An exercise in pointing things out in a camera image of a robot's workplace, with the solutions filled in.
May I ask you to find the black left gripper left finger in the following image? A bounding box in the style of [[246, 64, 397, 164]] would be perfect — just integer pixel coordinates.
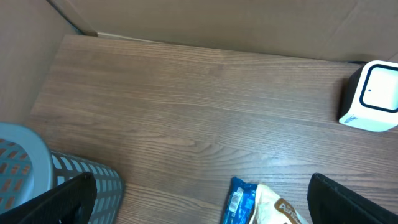
[[1, 172, 97, 224]]

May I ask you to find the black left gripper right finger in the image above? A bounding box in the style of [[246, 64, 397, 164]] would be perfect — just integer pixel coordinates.
[[307, 173, 397, 224]]

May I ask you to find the beige brown snack bag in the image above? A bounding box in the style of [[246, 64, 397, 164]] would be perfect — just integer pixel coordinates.
[[248, 184, 308, 224]]

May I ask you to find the blue snack bar wrapper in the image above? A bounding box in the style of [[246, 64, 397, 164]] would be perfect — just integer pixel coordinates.
[[221, 177, 257, 224]]

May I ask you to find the white barcode scanner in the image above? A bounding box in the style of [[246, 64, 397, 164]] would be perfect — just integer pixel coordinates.
[[338, 60, 397, 132]]

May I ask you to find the grey plastic mesh basket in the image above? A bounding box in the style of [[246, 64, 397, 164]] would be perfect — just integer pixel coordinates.
[[1, 123, 125, 224]]

